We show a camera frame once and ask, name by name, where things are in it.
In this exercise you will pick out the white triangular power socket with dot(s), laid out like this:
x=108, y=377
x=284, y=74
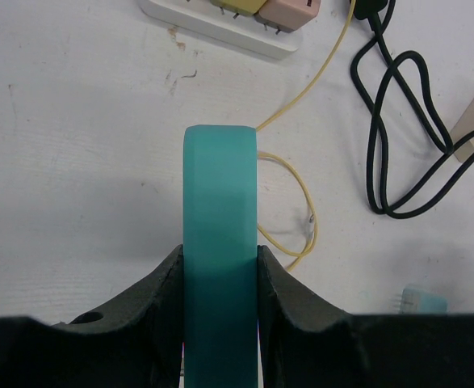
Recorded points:
x=206, y=19

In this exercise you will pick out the pink charger plug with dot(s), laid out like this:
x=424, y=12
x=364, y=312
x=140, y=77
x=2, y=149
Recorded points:
x=288, y=15

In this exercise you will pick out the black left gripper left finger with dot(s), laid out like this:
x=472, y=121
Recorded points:
x=133, y=340

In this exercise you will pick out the yellow charger plug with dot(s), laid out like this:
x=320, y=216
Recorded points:
x=241, y=7

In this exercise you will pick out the teal charger plug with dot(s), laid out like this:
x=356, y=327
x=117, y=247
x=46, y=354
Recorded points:
x=414, y=299

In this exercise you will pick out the teal triangular power socket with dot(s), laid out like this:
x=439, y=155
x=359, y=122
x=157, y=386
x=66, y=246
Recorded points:
x=220, y=248

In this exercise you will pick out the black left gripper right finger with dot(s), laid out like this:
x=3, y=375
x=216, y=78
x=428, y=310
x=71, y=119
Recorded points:
x=306, y=341

